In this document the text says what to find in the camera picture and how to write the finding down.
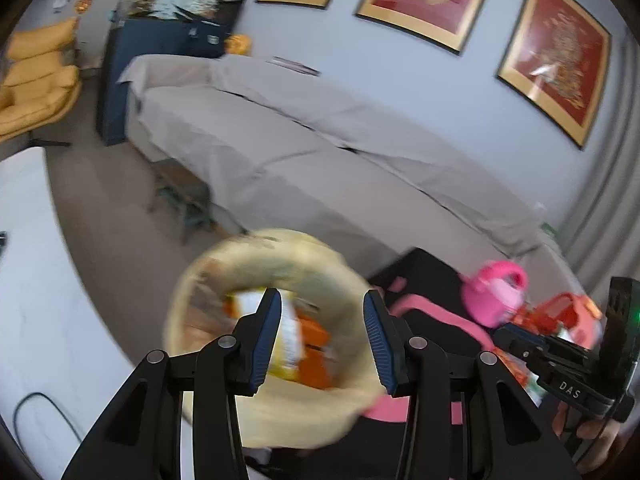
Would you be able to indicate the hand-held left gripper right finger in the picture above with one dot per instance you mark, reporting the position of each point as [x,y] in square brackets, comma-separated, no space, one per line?
[380,340]

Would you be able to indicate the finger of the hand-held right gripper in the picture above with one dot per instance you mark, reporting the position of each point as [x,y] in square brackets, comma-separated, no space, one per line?
[515,334]

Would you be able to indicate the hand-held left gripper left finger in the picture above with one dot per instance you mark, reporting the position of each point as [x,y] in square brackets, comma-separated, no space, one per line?
[267,340]

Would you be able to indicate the yellow snack packet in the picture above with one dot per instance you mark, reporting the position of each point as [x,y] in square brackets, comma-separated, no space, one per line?
[287,345]

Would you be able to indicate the trash bin with yellow bag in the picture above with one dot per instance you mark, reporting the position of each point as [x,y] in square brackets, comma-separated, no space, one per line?
[310,415]

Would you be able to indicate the person's right hand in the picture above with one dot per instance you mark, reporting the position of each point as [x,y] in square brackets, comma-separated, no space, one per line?
[600,440]

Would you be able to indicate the coral pink toy basket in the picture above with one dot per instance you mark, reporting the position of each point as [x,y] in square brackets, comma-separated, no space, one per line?
[570,310]

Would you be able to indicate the black pink printed cloth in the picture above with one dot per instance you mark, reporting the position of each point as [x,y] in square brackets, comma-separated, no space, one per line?
[425,270]

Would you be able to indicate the small green box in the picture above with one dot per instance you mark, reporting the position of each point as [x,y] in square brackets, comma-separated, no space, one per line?
[550,229]

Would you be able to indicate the grey curtain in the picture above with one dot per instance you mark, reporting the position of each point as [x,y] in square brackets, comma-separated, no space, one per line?
[605,200]

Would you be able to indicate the small wooden stool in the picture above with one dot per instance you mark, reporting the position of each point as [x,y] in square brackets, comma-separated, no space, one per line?
[185,190]

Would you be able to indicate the grey covered sofa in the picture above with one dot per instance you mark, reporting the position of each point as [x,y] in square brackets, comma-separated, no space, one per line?
[300,160]

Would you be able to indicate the red framed dragon picture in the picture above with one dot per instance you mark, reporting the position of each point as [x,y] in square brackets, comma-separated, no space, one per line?
[555,60]

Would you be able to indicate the yellow plush toy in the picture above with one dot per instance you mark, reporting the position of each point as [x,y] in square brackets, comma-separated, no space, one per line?
[237,44]

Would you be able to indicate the dark blue tank cabinet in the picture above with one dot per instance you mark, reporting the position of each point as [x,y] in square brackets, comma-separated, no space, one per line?
[150,40]

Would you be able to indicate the yellow armchair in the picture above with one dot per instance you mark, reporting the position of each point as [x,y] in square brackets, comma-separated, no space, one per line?
[35,85]

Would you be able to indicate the orange wall ornament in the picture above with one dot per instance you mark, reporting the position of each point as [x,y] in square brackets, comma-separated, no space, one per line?
[83,4]

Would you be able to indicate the white wall clock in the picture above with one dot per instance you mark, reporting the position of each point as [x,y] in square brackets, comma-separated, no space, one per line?
[61,1]

